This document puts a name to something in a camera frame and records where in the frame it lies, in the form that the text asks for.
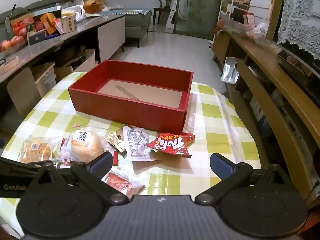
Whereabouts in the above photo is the grey top sideboard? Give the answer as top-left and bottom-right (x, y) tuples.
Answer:
(0, 14), (126, 85)

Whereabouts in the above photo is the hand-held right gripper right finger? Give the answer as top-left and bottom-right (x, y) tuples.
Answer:
(194, 152), (292, 205)

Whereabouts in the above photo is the white plastic bag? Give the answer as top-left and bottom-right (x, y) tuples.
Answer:
(74, 0), (87, 22)

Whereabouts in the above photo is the white folded board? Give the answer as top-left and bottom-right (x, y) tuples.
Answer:
(166, 0), (187, 29)

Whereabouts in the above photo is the white printed snack packet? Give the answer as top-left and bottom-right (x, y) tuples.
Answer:
(122, 125), (153, 162)

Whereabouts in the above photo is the waffle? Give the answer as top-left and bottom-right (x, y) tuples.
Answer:
(17, 135), (63, 164)

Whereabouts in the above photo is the steamed bun packet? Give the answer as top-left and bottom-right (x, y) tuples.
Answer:
(61, 127), (105, 163)

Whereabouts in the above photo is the brown cardboard box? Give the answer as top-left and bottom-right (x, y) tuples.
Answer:
(54, 50), (97, 80)

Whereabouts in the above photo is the beige chair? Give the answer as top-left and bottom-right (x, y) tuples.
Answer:
(7, 74), (42, 119)

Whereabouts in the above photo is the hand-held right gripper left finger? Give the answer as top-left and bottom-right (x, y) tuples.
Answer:
(31, 152), (129, 205)

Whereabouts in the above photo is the red snack bag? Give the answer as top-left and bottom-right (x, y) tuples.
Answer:
(147, 132), (195, 158)

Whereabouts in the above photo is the orange bread basket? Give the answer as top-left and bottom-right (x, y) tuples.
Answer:
(84, 0), (105, 13)

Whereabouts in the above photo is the red and white snack packet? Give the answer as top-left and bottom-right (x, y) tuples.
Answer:
(101, 166), (146, 200)

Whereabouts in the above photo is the white carton box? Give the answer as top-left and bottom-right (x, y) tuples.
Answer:
(61, 15), (77, 33)

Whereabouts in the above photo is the wooden shelf unit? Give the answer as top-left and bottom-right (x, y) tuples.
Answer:
(212, 22), (320, 205)

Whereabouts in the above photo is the silver foil bag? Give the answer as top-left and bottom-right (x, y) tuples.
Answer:
(220, 57), (240, 84)

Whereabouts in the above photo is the gold brown snack packet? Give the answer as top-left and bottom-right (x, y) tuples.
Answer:
(105, 127), (127, 153)

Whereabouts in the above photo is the orange box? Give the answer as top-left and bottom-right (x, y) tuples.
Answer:
(40, 12), (57, 35)

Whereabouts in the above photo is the translucent storage bin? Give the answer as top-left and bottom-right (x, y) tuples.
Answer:
(31, 62), (57, 98)

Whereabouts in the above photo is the white lace cloth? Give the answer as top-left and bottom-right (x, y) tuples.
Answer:
(277, 0), (320, 60)

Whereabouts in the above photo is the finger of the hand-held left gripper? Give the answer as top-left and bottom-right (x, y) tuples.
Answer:
(0, 157), (42, 175)

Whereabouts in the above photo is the red cardboard box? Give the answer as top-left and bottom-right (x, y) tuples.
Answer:
(68, 60), (194, 134)

